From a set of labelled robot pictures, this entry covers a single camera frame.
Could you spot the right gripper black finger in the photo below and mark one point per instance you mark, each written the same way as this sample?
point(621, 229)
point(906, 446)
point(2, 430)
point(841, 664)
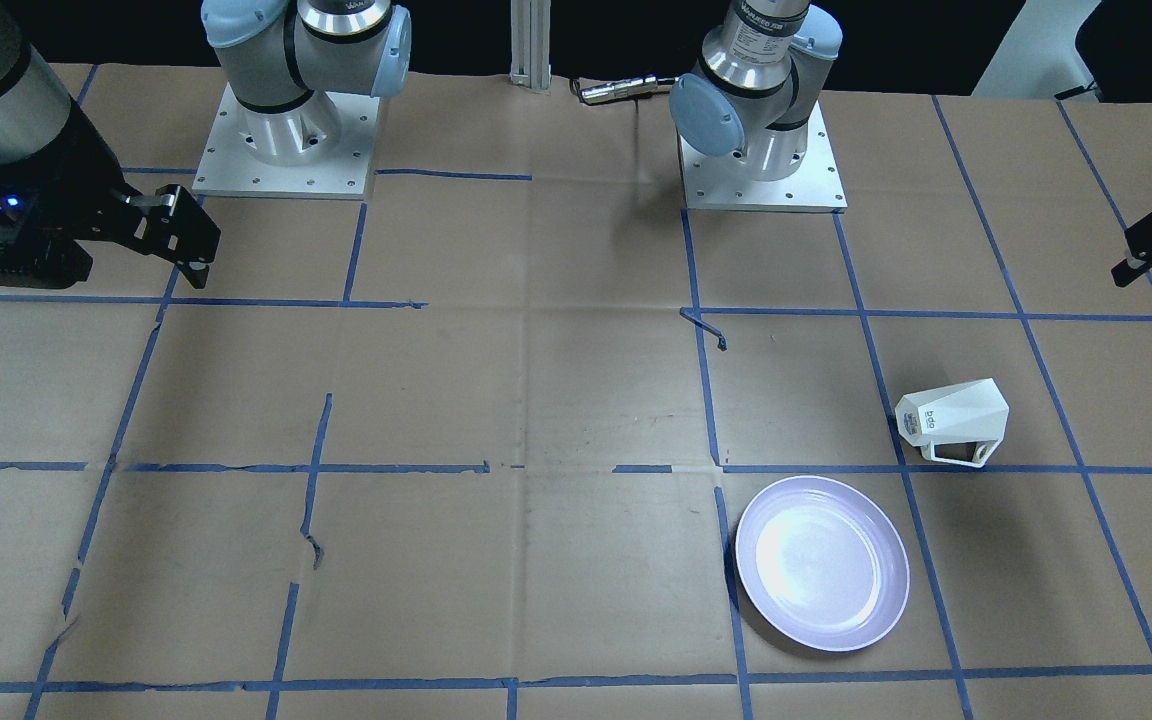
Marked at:
point(172, 225)

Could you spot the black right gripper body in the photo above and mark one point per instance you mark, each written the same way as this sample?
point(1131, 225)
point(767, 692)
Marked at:
point(79, 165)

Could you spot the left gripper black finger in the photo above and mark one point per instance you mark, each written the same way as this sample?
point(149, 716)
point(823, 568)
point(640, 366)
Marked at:
point(1138, 258)

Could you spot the white faceted cup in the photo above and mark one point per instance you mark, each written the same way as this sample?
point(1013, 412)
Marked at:
point(959, 425)

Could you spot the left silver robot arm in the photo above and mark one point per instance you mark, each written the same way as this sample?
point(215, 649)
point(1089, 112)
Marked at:
point(747, 115)

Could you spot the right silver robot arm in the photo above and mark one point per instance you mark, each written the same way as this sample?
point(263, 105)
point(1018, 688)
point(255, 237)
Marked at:
point(276, 55)

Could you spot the lavender plate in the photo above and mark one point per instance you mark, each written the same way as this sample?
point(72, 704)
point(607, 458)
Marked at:
point(822, 563)

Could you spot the white object background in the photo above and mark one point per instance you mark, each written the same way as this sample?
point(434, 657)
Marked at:
point(1037, 58)

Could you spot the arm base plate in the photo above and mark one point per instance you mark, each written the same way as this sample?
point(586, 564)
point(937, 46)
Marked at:
point(323, 150)
point(792, 171)

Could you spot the aluminium extrusion post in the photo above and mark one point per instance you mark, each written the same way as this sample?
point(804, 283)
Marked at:
point(529, 45)

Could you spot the silver cable connector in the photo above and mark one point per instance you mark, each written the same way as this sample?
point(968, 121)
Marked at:
point(621, 90)

